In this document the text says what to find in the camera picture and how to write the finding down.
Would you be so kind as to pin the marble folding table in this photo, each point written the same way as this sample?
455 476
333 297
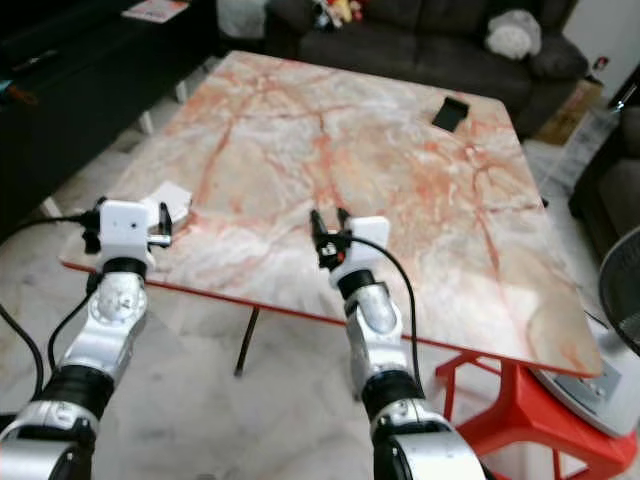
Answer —
360 165

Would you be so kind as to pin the grey plush cushion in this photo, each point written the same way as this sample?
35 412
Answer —
513 35

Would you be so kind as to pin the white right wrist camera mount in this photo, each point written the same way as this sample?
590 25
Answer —
368 248

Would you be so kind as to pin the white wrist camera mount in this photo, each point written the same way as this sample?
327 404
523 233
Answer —
127 230
368 248

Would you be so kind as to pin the cartoon boy plush doll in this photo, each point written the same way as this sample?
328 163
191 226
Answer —
338 10

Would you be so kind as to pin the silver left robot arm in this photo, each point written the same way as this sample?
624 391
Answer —
110 330

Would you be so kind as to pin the crumpled white tissue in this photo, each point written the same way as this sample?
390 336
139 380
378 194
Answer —
175 200

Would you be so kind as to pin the large flat cardboard box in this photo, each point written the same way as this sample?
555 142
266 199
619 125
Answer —
570 112

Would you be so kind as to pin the dark grey sofa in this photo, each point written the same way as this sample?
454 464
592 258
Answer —
410 50

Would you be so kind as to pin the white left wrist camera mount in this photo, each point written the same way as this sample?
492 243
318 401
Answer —
127 230

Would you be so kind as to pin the black pouch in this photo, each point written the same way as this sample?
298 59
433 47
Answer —
451 113

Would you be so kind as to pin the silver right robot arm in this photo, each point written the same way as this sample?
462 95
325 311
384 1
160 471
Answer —
372 315

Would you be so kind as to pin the pink white booklet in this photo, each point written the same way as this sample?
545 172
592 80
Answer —
156 10

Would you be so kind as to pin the red plastic stool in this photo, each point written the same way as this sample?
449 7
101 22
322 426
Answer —
520 415

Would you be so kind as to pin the grey standing fan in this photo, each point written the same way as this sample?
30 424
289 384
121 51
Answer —
595 395

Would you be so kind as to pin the black tv cabinet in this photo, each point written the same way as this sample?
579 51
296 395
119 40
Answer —
80 100

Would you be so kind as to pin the dark armchair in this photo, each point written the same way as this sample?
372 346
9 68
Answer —
610 180

